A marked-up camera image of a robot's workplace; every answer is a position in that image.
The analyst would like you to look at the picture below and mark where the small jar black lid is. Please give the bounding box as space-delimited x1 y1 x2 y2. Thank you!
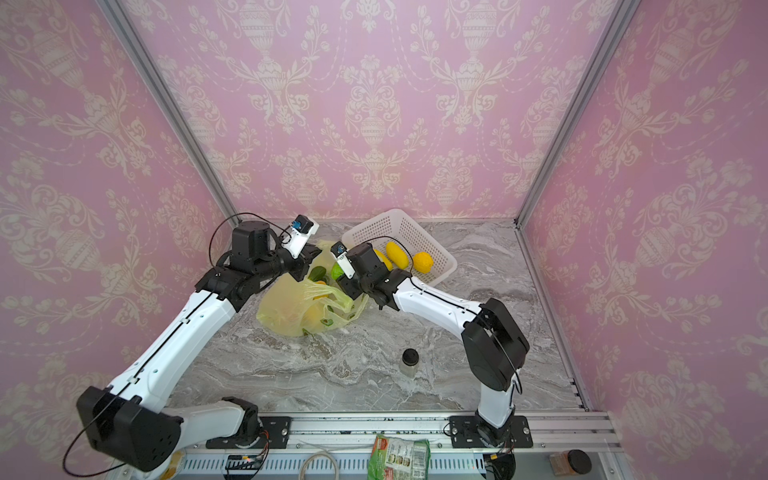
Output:
399 348 420 379

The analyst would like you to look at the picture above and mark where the green fruit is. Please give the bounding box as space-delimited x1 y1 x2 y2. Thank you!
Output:
331 263 345 281

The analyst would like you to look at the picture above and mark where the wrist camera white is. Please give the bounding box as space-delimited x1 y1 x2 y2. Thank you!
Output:
281 215 319 259
330 241 355 278

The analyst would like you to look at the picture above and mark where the green snack packet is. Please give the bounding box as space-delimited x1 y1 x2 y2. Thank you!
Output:
367 434 431 480

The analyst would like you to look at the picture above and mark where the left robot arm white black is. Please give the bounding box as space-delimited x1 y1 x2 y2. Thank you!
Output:
76 215 321 479

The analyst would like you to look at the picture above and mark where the aluminium corner post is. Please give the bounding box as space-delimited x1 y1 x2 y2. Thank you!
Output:
95 0 236 215
516 0 640 231

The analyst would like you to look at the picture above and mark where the beige looped cable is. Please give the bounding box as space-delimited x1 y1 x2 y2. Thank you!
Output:
298 451 341 480

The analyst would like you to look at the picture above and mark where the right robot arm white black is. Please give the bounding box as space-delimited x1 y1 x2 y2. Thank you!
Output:
331 242 533 448

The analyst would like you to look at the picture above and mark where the aluminium front rail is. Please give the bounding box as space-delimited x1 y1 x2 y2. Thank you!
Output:
157 410 633 479

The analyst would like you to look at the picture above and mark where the yellow lemon fruit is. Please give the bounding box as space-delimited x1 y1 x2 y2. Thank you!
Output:
412 252 434 274

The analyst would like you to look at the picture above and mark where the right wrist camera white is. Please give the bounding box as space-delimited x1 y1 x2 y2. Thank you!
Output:
330 241 355 278

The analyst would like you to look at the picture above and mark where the aluminium corner post left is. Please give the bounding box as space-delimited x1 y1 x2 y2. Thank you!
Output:
95 0 236 215

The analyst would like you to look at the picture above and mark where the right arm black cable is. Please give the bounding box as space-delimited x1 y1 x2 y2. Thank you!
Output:
362 235 416 274

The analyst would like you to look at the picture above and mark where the brown jar black lid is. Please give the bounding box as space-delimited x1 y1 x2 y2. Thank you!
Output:
549 449 593 477

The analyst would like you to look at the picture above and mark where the long yellow mango fruit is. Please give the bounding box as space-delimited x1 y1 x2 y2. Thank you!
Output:
385 241 410 270

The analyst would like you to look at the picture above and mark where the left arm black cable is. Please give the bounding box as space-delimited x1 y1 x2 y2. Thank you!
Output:
207 211 292 268

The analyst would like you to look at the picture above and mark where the white plastic perforated basket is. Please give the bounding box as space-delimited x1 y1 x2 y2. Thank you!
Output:
341 209 458 286

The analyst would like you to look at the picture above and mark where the aluminium corner post right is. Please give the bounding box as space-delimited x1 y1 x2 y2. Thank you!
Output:
516 0 640 231

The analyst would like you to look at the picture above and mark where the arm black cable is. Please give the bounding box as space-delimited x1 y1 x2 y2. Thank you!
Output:
362 235 416 274
207 211 292 268

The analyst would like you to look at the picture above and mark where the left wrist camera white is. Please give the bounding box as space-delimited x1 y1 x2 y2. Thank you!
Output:
281 215 319 259

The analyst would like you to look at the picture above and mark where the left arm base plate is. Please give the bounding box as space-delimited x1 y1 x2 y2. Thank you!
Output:
205 416 292 450

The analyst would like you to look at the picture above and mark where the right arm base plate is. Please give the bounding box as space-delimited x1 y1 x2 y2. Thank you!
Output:
447 414 534 449

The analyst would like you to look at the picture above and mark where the yellow-green plastic bag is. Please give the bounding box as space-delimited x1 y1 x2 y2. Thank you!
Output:
256 240 368 337

